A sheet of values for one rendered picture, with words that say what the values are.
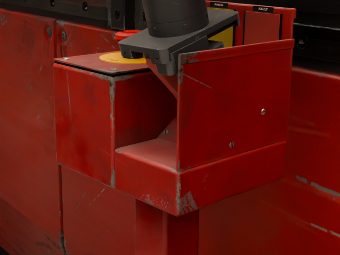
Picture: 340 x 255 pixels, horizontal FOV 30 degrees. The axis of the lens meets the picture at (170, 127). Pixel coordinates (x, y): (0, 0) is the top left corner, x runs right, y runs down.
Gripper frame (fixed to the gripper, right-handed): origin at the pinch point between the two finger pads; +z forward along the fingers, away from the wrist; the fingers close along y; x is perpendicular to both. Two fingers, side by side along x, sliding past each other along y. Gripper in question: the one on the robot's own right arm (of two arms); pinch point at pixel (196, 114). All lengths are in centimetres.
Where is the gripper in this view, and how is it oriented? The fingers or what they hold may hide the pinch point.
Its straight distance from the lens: 62.9
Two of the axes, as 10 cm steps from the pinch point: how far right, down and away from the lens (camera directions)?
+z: 1.9, 8.8, 4.3
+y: 7.1, -4.3, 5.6
